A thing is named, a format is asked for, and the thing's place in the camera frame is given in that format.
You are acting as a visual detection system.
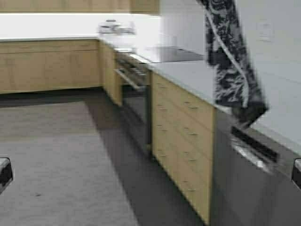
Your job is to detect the light wood drawer unit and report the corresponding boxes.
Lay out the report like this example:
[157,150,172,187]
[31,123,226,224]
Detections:
[151,73,215,226]

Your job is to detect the light wood kitchen cabinets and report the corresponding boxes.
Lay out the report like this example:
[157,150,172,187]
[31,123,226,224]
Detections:
[0,39,121,105]

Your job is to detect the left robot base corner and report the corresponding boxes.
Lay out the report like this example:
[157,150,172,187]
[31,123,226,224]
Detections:
[0,157,14,194]

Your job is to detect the stainless dishwasher front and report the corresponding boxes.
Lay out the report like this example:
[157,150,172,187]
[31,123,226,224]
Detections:
[210,110,301,226]

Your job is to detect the black induction cooktop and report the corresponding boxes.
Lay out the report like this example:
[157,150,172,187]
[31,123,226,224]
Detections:
[142,47,204,63]

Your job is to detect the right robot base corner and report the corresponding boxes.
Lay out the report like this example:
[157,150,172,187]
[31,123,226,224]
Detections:
[292,158,301,189]

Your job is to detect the stainless built-in oven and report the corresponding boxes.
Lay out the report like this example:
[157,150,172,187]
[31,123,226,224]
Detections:
[115,48,151,155]

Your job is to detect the black white patterned cloth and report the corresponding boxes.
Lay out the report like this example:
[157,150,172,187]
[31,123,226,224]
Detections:
[198,0,269,128]

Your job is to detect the light wood upper cabinets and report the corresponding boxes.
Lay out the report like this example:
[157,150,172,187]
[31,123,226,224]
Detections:
[0,0,160,15]

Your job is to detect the dish rack on counter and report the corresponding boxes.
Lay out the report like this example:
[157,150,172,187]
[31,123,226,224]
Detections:
[97,19,136,35]

